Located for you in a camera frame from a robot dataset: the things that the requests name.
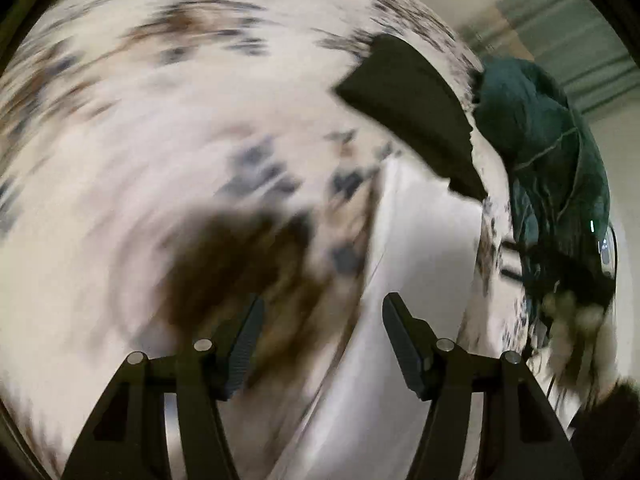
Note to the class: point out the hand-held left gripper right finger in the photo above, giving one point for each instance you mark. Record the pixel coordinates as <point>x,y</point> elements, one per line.
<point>406,342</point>

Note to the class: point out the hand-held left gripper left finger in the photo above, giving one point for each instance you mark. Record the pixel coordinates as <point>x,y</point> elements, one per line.
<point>244,345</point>

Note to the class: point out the white garment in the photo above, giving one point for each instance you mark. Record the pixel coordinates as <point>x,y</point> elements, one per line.
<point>420,245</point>

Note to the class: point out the dark green cloth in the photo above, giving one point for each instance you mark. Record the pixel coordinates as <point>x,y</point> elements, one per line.
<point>545,160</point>

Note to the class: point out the white printed blanket brown patches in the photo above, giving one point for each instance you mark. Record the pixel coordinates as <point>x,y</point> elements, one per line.
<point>165,150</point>

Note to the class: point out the green striped curtain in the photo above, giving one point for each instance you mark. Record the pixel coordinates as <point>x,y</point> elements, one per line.
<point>565,35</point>

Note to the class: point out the black folded cloth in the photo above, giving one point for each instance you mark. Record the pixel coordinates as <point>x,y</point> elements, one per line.
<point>415,110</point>

